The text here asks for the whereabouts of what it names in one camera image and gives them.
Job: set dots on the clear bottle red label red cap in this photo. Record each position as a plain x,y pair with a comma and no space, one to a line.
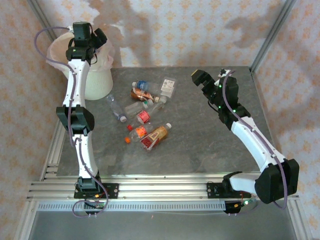
143,116

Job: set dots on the clear bottle green cap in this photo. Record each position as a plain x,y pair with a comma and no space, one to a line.
135,108

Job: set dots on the aluminium frame post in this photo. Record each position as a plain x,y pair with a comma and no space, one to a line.
300,222
272,32
23,225
41,17

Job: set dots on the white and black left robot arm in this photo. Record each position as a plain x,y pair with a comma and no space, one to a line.
75,82

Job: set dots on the aluminium side rail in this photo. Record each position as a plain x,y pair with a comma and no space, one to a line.
262,105
53,150

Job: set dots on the amber juice bottle red label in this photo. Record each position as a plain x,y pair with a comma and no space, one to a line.
155,136

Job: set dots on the grey metal lower panel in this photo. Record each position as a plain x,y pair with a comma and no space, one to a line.
162,227

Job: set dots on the white plastic bin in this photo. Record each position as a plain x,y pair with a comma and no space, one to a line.
98,85

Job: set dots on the clear square bottle white label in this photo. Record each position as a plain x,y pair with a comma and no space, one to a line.
168,86

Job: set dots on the brown bottle white cap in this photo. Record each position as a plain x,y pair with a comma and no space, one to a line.
140,94

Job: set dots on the clear bottle orange label orange cap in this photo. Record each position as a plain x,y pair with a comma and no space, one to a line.
140,131

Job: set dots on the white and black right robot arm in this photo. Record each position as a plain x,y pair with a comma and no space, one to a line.
257,145

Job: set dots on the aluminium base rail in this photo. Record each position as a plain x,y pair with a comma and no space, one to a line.
162,190

